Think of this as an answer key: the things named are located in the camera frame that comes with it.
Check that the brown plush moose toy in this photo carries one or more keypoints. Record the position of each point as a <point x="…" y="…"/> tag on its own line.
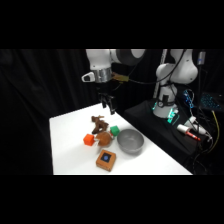
<point x="100" y="124"/>

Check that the black curtain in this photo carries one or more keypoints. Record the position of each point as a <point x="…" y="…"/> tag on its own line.
<point x="40" y="106"/>

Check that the orange cube block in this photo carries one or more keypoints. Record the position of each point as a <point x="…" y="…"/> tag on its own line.
<point x="89" y="139"/>

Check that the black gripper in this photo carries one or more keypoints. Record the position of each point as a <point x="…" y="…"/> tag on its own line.
<point x="106" y="92"/>

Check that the grey metal bowl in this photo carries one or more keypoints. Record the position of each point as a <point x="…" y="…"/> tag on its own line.
<point x="130" y="141"/>

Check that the blue lit circuit board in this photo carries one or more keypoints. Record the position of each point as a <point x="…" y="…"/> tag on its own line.
<point x="188" y="99"/>

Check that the wooden block with blue button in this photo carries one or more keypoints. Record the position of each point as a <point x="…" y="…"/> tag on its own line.
<point x="106" y="160"/>

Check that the green lit control box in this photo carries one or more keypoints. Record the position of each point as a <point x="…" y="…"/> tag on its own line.
<point x="173" y="116"/>

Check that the blue backlit keyboard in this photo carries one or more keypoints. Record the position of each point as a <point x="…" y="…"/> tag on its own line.
<point x="210" y="101"/>

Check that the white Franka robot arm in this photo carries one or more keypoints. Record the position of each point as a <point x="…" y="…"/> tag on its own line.
<point x="100" y="61"/>

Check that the white marker with red tip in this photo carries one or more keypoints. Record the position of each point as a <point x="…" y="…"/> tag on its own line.
<point x="186" y="131"/>

